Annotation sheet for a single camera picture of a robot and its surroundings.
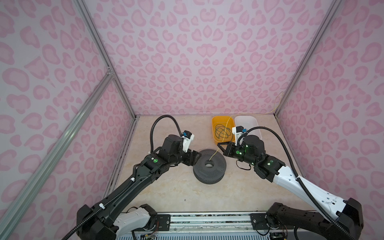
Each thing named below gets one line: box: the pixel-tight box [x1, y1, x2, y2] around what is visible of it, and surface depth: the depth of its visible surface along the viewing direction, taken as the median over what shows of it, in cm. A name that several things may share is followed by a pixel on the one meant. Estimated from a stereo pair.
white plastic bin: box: [234, 115, 262, 140], surface depth 112 cm
